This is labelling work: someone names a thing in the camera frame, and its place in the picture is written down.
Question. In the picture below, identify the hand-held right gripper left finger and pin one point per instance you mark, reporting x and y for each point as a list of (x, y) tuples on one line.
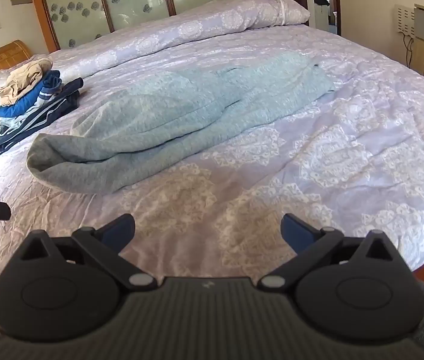
[(119, 232)]

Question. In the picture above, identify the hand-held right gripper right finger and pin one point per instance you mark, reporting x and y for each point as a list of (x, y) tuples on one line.
[(297, 232)]

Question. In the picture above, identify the light grey pants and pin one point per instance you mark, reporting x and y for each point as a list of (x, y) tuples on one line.
[(182, 120)]

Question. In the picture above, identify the purple patterned bed cover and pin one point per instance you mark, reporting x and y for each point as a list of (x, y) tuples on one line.
[(309, 165)]

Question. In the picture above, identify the pile of folded clothes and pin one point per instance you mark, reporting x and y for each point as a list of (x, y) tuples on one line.
[(39, 118)]

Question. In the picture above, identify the blue folded garment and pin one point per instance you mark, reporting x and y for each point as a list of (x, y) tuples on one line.
[(31, 99)]

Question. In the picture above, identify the beige folded garment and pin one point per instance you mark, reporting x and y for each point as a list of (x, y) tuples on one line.
[(18, 78)]

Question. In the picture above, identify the folded purple patterned quilt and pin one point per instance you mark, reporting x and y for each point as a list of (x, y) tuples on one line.
[(182, 33)]

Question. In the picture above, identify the wardrobe with frosted flower doors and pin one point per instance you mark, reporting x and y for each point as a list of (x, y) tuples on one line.
[(133, 0)]

